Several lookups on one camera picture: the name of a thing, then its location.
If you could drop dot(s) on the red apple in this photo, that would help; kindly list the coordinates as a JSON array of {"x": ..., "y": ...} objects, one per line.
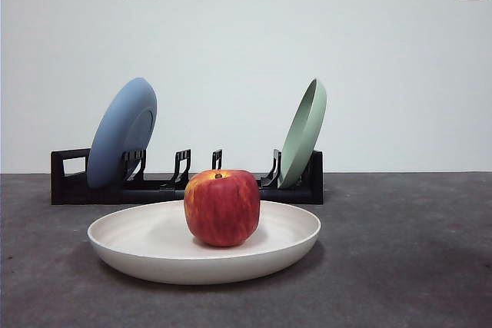
[{"x": 221, "y": 209}]

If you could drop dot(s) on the cream yellow plate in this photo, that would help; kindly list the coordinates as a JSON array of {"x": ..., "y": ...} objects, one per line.
[{"x": 134, "y": 251}]

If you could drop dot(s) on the green plate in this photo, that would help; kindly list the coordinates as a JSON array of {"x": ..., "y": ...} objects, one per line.
[{"x": 303, "y": 140}]

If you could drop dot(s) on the blue plate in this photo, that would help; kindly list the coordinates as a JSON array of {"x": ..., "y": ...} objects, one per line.
[{"x": 115, "y": 132}]

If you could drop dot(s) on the black plate rack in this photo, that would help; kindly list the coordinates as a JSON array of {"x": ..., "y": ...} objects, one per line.
[{"x": 96, "y": 195}]

